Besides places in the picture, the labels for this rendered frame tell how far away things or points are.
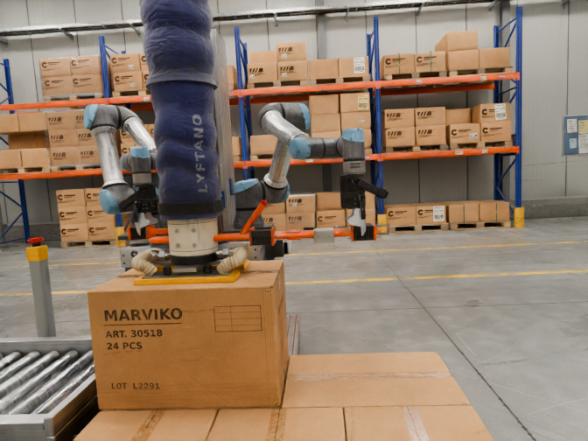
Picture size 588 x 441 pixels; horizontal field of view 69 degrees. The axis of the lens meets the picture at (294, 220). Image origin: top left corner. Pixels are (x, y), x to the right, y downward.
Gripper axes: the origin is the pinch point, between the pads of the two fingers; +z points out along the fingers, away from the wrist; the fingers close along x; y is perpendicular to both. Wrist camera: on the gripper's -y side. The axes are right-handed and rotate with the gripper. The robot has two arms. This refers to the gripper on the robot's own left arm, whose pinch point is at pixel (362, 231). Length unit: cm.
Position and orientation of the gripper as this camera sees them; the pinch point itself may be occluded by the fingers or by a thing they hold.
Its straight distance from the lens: 150.3
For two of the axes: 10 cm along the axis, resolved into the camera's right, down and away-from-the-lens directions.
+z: 0.5, 9.9, 1.1
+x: -0.6, 1.1, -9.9
